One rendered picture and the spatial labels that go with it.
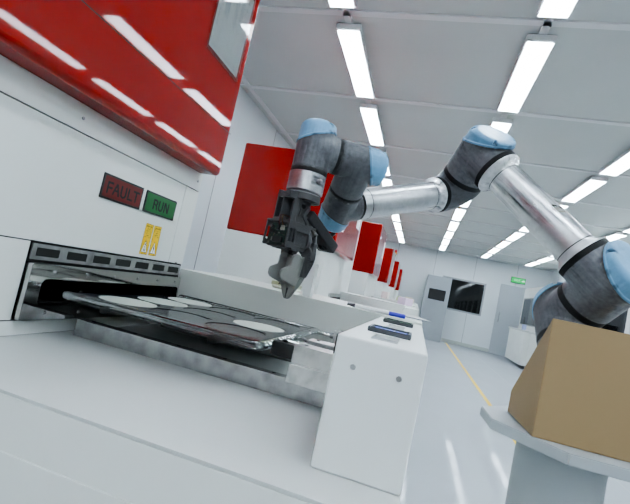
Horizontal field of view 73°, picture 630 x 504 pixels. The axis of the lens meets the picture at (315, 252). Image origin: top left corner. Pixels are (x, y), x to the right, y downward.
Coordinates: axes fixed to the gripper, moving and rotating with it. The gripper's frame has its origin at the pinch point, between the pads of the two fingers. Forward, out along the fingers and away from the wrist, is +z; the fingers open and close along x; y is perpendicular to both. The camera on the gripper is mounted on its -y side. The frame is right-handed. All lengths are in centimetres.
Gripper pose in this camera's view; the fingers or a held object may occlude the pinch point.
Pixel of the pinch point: (289, 292)
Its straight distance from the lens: 87.7
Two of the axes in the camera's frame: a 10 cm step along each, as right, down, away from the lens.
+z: -2.1, 9.7, -0.6
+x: 7.0, 1.1, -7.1
